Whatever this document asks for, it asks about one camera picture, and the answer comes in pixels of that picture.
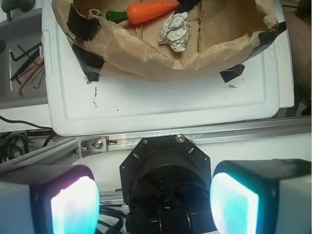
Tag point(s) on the grey tool tray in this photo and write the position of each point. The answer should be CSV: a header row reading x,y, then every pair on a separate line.
x,y
25,32

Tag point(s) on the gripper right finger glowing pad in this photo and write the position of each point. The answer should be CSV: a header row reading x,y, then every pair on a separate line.
x,y
262,196

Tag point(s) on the orange plastic carrot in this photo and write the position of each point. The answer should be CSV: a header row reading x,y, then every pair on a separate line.
x,y
140,12

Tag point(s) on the orange hex key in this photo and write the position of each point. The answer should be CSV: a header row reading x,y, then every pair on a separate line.
x,y
29,75

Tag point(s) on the crumpled white paper ball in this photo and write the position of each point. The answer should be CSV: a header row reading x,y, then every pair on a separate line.
x,y
175,31

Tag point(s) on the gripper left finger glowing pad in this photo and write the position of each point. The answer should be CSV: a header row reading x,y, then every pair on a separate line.
x,y
48,199

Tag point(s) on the brown paper bag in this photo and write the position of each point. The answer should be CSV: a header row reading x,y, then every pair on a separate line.
x,y
214,36

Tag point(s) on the black hex key set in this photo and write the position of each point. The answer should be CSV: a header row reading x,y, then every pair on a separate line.
x,y
21,61

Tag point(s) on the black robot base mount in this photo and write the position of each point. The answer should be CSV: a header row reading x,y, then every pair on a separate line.
x,y
166,185

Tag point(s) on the aluminium extrusion rail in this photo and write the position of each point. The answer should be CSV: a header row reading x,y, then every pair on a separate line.
x,y
284,138

